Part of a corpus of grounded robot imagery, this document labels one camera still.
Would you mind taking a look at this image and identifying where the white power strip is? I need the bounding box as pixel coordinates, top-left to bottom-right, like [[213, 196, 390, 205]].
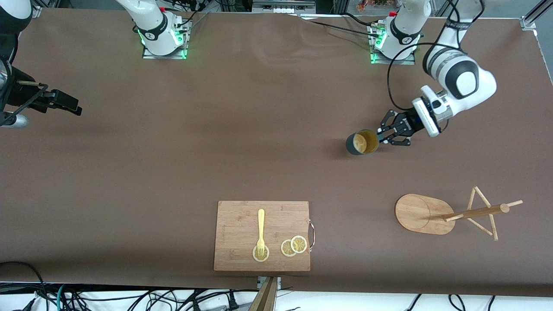
[[252, 0, 317, 14]]

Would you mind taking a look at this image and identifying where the yellow plastic fork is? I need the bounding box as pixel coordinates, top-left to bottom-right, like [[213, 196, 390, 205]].
[[256, 209, 266, 256]]

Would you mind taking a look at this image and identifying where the wooden cup rack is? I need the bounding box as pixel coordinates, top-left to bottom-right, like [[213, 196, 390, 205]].
[[394, 186, 524, 241]]

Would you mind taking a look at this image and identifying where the metal bracket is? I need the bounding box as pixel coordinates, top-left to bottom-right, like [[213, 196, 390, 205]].
[[257, 276, 282, 291]]

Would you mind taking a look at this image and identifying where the wooden cutting board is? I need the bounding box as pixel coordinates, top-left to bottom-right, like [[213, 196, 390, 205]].
[[213, 201, 315, 272]]

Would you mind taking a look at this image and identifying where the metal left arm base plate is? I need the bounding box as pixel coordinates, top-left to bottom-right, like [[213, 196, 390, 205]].
[[368, 24, 416, 66]]

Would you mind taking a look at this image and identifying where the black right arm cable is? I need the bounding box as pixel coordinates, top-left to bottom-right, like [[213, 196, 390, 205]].
[[0, 82, 49, 127]]

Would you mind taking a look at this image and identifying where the wooden post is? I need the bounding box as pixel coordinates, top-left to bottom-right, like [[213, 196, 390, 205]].
[[248, 276, 278, 311]]

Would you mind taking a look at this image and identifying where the brown table cover cloth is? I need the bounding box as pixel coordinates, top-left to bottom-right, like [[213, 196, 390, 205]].
[[0, 9, 553, 298]]

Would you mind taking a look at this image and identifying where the teal cup with yellow inside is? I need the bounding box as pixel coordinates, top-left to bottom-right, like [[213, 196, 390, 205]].
[[346, 129, 385, 156]]

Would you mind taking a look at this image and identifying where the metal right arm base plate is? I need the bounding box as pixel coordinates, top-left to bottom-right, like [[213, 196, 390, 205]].
[[142, 19, 188, 60]]

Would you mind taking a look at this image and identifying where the grey cable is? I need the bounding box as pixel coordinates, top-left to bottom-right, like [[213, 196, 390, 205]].
[[184, 12, 211, 34]]

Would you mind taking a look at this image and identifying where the aluminium frame bar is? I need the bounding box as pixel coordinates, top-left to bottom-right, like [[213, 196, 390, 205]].
[[520, 0, 553, 31]]

